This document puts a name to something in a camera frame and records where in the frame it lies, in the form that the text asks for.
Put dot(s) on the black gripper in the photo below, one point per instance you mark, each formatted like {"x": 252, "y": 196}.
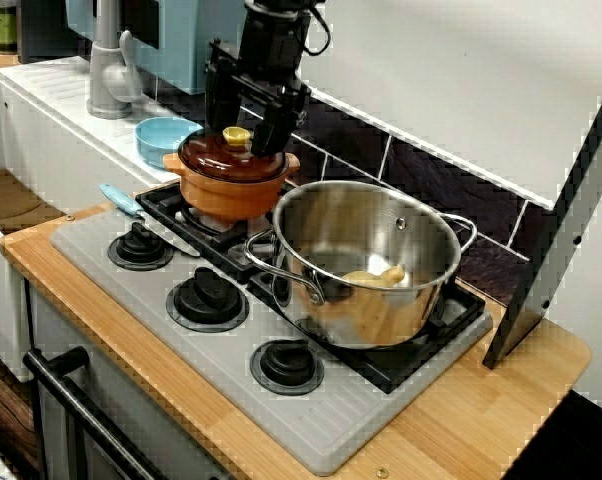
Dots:
{"x": 271, "y": 50}

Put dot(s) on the brown lid with yellow knob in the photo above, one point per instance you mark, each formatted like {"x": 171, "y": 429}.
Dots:
{"x": 211, "y": 157}

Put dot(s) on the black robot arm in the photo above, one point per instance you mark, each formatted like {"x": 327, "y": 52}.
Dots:
{"x": 276, "y": 5}

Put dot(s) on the orange toy cooking pot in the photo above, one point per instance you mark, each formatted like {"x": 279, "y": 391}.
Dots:
{"x": 221, "y": 200}

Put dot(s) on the light blue bowl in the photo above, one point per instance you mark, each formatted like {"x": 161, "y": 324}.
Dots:
{"x": 156, "y": 137}

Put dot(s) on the teal toy cabinet box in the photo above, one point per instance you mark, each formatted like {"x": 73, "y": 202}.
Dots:
{"x": 181, "y": 45}

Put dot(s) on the grey toy faucet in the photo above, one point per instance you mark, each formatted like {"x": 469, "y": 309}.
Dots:
{"x": 106, "y": 75}

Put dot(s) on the black stove knob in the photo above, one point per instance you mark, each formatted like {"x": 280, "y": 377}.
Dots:
{"x": 287, "y": 362}
{"x": 207, "y": 297}
{"x": 140, "y": 245}

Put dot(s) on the dark tile backsplash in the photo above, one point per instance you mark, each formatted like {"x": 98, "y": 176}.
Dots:
{"x": 431, "y": 175}

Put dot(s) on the white toy sink unit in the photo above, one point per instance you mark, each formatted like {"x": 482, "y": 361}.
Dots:
{"x": 51, "y": 135}

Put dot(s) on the yellow toy food piece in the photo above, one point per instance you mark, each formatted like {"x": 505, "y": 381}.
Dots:
{"x": 366, "y": 277}

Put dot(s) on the black background panel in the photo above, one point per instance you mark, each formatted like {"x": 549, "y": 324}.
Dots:
{"x": 46, "y": 30}

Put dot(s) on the stainless steel pot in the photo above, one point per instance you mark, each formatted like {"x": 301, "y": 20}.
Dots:
{"x": 381, "y": 320}

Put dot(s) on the grey stove top panel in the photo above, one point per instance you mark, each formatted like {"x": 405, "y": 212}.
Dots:
{"x": 221, "y": 360}

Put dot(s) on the green can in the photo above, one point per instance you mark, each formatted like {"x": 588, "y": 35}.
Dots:
{"x": 2, "y": 32}

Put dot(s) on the black burner grate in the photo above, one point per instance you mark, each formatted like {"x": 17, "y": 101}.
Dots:
{"x": 381, "y": 367}

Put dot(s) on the wooden countertop board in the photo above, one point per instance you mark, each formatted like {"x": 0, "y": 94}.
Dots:
{"x": 481, "y": 415}

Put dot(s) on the black upright side post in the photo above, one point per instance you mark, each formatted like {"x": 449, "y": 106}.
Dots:
{"x": 546, "y": 260}

